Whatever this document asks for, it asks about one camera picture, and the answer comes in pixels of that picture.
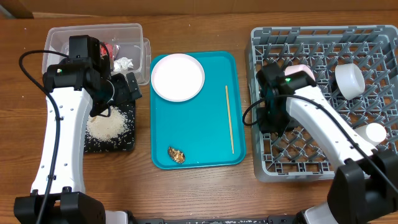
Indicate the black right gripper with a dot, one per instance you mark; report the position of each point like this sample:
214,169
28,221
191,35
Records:
267,127

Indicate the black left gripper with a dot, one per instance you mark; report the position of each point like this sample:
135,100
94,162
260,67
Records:
124,93

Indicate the white tissue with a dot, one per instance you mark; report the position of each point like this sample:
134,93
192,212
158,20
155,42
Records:
122,64

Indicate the red snack wrapper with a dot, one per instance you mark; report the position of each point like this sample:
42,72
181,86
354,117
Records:
113,50

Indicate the white round plate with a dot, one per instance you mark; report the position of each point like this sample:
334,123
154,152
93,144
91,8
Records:
177,77

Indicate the pink bowl with rice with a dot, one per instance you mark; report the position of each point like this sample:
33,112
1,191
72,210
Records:
298,68

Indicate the gold wrapper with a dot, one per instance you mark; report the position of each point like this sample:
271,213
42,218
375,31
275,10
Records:
176,155

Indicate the grey-green bowl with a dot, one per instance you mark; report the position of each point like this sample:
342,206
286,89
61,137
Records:
373,133

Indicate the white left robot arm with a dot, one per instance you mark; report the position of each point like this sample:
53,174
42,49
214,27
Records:
80,86

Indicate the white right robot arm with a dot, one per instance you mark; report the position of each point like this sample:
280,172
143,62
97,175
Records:
365,184

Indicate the grey dishwasher rack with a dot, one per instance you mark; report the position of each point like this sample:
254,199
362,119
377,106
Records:
295,155

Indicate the black waste tray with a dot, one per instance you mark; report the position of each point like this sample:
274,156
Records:
125,143

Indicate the spilled rice pile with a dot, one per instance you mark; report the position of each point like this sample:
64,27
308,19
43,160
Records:
107,128

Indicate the clear plastic bin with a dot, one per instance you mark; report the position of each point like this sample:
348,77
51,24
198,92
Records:
129,38

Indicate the teal plastic tray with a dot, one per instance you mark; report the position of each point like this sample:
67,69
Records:
199,127

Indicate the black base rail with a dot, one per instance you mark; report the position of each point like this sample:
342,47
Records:
272,219

